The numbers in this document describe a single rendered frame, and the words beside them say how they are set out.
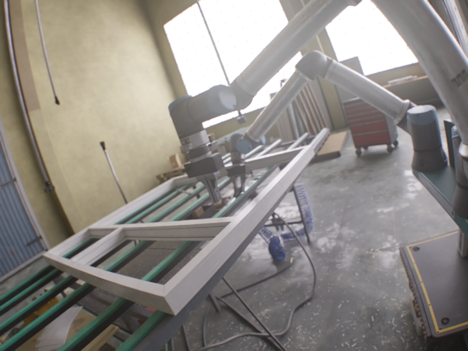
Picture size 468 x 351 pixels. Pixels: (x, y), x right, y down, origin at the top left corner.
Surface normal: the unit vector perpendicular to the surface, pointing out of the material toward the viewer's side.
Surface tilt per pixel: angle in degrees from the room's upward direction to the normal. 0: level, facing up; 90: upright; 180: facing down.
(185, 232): 90
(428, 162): 70
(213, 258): 90
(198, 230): 90
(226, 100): 90
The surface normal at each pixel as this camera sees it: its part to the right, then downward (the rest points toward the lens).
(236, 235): 0.80, -0.17
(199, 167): -0.49, 0.36
